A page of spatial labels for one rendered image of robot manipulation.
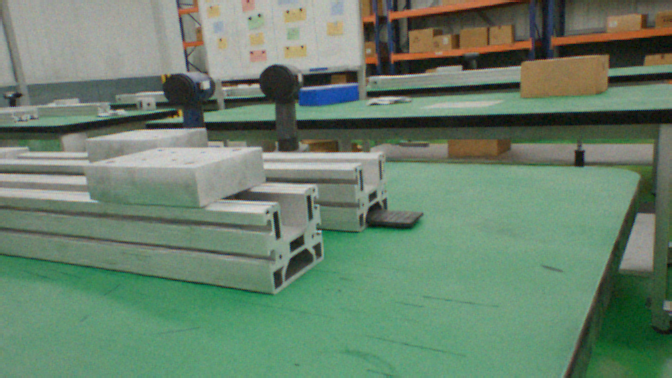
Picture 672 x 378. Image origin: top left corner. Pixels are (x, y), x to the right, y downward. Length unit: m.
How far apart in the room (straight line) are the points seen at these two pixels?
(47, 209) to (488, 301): 0.53
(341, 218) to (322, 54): 3.24
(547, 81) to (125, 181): 2.08
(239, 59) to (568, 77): 2.69
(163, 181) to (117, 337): 0.15
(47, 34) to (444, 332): 13.78
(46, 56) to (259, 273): 13.48
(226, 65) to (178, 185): 3.95
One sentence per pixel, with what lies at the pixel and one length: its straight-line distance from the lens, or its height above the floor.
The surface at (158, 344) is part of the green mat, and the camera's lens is 0.47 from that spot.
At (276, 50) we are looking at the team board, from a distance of 4.12.
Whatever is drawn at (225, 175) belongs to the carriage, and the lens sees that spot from 0.55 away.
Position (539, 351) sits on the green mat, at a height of 0.78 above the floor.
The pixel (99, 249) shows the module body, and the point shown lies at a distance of 0.67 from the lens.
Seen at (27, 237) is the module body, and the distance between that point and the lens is 0.77.
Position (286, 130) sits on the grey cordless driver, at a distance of 0.92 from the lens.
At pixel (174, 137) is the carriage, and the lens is 0.85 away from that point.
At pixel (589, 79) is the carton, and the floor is 0.84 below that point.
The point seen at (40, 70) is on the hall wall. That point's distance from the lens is 13.81.
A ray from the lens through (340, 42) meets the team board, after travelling 3.78.
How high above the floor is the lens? 0.99
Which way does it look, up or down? 13 degrees down
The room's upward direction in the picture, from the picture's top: 5 degrees counter-clockwise
